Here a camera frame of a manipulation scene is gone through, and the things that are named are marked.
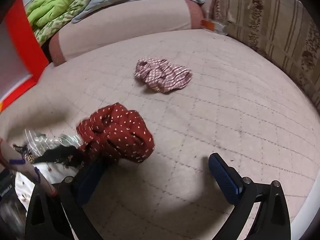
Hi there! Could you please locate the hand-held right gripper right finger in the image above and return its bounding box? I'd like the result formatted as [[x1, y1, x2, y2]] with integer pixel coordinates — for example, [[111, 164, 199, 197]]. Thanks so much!
[[208, 152, 292, 240]]

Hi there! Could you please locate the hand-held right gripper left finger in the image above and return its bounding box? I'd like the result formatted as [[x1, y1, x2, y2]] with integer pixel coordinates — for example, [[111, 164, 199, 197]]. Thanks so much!
[[25, 155, 113, 240]]

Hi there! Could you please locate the red polka dot scrunchie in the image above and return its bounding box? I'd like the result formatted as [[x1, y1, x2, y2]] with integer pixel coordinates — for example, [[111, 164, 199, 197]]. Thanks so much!
[[76, 102, 155, 165]]

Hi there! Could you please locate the red bordered white tray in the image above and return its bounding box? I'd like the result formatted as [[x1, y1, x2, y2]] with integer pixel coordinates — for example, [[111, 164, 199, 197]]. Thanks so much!
[[0, 0, 49, 113]]

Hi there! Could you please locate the beige stick with blue marks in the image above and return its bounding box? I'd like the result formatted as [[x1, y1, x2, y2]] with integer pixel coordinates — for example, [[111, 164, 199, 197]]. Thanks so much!
[[0, 139, 58, 197]]

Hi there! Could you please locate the clear plastic bag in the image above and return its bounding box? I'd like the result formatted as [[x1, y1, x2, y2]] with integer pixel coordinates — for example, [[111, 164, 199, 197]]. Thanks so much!
[[12, 129, 83, 155]]

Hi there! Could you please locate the pink striped scrunchie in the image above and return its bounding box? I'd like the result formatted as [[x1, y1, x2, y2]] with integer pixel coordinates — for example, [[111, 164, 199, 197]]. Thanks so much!
[[134, 58, 193, 94]]

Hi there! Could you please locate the clear bottle with orange label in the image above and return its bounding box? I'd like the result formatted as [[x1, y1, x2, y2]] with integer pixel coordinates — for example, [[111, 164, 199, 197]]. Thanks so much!
[[201, 19, 229, 35]]

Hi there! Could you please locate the pink pillow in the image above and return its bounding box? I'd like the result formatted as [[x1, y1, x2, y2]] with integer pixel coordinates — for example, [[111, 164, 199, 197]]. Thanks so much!
[[47, 0, 204, 67]]

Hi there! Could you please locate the striped floral cushion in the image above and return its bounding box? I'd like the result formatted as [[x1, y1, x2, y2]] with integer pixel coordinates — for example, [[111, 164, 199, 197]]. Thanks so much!
[[212, 0, 320, 103]]

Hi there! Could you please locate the green quilt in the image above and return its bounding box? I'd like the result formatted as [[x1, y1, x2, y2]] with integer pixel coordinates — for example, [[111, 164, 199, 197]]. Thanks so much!
[[26, 0, 100, 44]]

